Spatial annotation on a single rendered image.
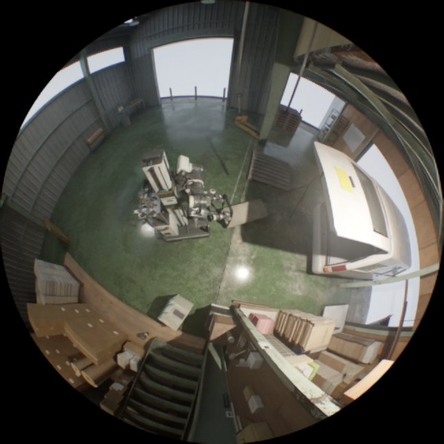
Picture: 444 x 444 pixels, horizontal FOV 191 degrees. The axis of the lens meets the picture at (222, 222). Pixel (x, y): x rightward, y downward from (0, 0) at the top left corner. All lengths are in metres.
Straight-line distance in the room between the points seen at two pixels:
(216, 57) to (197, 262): 9.48
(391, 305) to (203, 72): 13.11
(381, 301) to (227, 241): 5.66
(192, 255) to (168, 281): 0.66
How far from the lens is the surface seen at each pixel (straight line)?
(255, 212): 2.58
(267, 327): 2.30
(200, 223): 2.23
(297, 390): 0.79
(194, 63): 9.71
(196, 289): 2.43
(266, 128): 4.41
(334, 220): 1.17
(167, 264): 2.54
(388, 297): 5.86
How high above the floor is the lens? 2.40
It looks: 68 degrees down
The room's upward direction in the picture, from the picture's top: 10 degrees clockwise
